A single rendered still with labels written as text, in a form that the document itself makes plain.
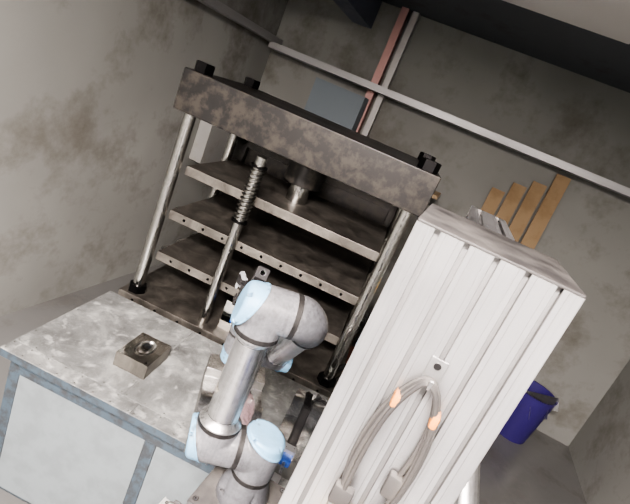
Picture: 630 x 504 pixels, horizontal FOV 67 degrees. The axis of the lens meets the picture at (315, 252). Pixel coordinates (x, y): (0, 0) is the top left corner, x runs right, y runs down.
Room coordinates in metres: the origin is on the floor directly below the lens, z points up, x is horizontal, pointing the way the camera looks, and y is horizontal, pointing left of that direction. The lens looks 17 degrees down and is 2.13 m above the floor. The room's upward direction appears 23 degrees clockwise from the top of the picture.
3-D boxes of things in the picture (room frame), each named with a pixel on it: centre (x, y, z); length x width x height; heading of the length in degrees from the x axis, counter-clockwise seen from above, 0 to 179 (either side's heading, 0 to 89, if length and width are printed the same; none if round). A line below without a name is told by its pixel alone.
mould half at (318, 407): (1.71, -0.29, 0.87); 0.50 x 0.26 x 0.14; 174
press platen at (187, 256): (2.69, 0.21, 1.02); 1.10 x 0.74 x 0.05; 84
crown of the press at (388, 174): (2.64, 0.22, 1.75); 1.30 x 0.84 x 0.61; 84
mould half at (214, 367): (1.66, 0.08, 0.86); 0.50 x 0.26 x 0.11; 12
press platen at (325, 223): (2.70, 0.21, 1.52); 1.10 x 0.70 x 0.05; 84
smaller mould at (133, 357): (1.77, 0.52, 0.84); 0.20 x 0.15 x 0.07; 174
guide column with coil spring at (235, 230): (2.32, 0.42, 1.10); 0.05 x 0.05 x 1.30
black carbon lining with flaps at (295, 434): (1.69, -0.28, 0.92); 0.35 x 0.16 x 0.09; 174
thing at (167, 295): (2.64, 0.22, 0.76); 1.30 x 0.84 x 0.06; 84
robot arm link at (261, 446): (1.08, -0.07, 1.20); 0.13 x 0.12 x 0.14; 103
